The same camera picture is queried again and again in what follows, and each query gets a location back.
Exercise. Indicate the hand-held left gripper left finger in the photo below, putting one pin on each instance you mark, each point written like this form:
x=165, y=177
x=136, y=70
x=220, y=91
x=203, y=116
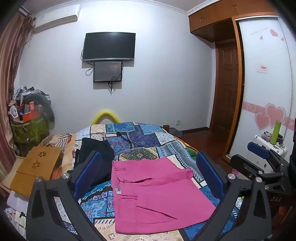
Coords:
x=89, y=169

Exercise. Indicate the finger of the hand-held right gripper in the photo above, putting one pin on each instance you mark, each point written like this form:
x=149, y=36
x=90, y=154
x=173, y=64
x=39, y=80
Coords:
x=257, y=148
x=245, y=163

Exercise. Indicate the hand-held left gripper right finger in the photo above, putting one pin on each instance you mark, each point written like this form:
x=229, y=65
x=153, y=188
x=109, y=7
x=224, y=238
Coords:
x=209, y=171

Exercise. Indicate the pink pants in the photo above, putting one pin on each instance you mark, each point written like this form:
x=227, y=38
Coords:
x=157, y=194

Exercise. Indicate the black pants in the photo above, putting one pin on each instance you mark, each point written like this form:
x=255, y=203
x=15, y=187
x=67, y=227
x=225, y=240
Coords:
x=97, y=148

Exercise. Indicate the white suitcase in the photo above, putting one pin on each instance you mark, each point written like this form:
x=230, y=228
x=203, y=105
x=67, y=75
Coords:
x=259, y=139

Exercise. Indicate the green bottle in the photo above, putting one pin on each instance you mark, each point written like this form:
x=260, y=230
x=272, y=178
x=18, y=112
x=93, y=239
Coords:
x=276, y=132

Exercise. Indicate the green cloth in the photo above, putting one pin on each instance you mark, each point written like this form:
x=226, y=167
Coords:
x=190, y=151

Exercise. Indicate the orange floral bedsheet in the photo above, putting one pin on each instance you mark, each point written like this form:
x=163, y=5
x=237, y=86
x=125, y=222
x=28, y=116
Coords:
x=67, y=148

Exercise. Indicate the wooden lap desk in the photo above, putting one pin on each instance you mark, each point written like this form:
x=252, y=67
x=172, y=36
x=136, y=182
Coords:
x=37, y=169

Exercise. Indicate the yellow foam arch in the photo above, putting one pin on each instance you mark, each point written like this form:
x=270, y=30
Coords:
x=105, y=114

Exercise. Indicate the patchwork printed blanket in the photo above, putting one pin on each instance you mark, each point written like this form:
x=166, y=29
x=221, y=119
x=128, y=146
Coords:
x=143, y=141

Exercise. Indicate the brown wooden door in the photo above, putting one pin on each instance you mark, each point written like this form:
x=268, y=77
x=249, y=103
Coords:
x=226, y=92

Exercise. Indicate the grey pillow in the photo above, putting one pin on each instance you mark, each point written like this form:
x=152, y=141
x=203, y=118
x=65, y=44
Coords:
x=47, y=106

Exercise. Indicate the red box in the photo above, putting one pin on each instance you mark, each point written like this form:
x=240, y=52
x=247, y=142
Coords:
x=31, y=114

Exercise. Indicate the white label sticker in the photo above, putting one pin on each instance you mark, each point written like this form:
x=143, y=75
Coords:
x=262, y=68

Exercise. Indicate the small black monitor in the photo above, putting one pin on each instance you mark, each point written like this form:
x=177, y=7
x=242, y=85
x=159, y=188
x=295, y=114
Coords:
x=107, y=71

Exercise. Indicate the pile of clothes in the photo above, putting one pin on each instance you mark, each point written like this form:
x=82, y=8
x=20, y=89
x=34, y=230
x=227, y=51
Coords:
x=22, y=92

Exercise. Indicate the striped brown curtain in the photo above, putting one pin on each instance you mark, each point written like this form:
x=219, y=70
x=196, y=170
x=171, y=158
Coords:
x=9, y=81

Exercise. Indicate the wooden overhead cabinet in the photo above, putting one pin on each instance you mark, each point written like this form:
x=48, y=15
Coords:
x=208, y=18

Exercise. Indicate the white air conditioner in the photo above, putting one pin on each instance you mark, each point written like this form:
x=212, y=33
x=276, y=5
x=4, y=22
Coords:
x=56, y=18

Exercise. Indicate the wall-mounted black television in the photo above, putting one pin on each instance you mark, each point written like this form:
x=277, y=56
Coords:
x=108, y=46

